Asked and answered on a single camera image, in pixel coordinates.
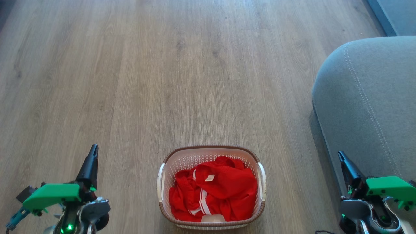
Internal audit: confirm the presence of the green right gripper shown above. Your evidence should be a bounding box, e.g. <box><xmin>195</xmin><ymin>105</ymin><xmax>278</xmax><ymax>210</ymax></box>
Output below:
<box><xmin>338</xmin><ymin>151</ymin><xmax>416</xmax><ymax>210</ymax></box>

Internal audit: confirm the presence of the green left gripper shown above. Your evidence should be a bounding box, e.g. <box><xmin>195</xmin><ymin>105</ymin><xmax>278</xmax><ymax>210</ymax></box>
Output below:
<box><xmin>22</xmin><ymin>144</ymin><xmax>99</xmax><ymax>215</ymax></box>

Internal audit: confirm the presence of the red garment with white stripes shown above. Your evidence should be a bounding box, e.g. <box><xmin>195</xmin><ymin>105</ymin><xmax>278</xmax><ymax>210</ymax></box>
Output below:
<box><xmin>168</xmin><ymin>156</ymin><xmax>258</xmax><ymax>222</ymax></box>

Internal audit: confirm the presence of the grey fabric sofa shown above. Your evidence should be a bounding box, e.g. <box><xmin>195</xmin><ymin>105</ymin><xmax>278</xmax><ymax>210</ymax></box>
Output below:
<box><xmin>312</xmin><ymin>36</ymin><xmax>416</xmax><ymax>234</ymax></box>

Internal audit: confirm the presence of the white laundry basket brown rim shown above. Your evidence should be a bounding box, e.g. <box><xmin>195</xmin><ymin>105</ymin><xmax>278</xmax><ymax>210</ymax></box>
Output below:
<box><xmin>157</xmin><ymin>145</ymin><xmax>267</xmax><ymax>230</ymax></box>

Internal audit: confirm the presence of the blue grey furniture panel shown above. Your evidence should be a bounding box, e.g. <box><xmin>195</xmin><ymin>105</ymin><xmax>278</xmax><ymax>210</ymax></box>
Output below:
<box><xmin>367</xmin><ymin>0</ymin><xmax>416</xmax><ymax>37</ymax></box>

